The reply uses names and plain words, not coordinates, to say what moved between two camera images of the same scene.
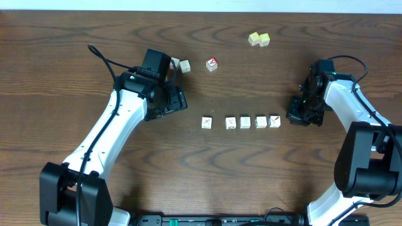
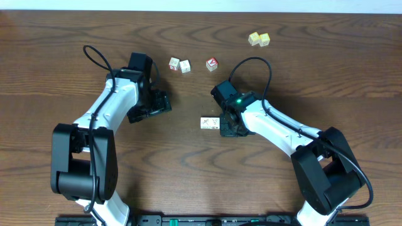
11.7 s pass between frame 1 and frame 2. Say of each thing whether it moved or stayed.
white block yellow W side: moved
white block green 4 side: stayed
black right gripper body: moved
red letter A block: stayed
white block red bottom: stayed
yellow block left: stayed
